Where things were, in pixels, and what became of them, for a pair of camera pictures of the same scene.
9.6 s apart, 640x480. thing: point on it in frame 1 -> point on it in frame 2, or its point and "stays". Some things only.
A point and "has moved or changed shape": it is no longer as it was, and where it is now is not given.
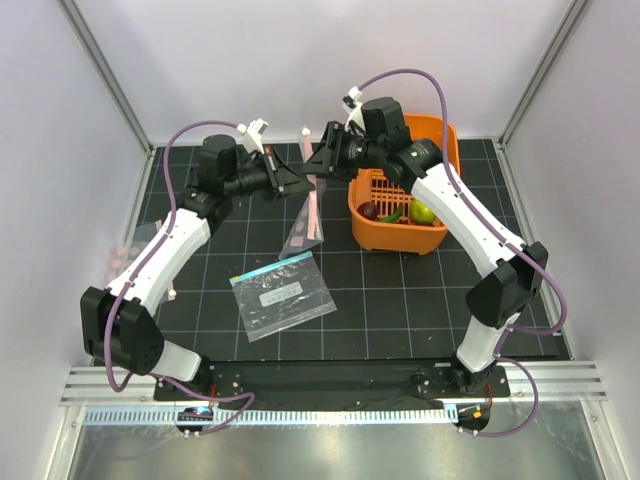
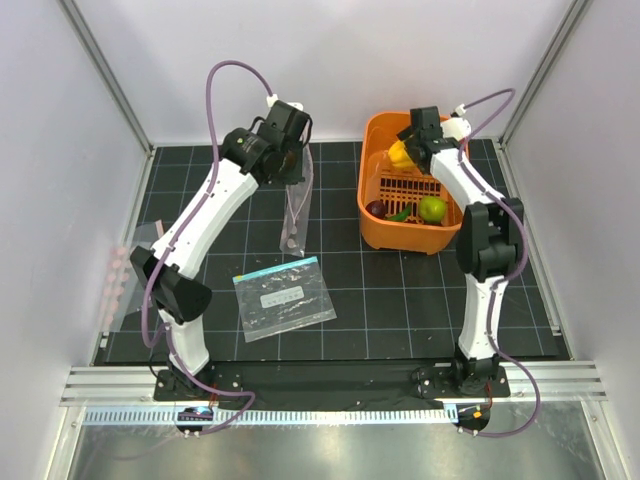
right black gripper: (322, 161) -> (405, 134)
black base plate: (337, 383) stays
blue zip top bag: (281, 296) stays
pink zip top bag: (308, 228) has moved or changed shape
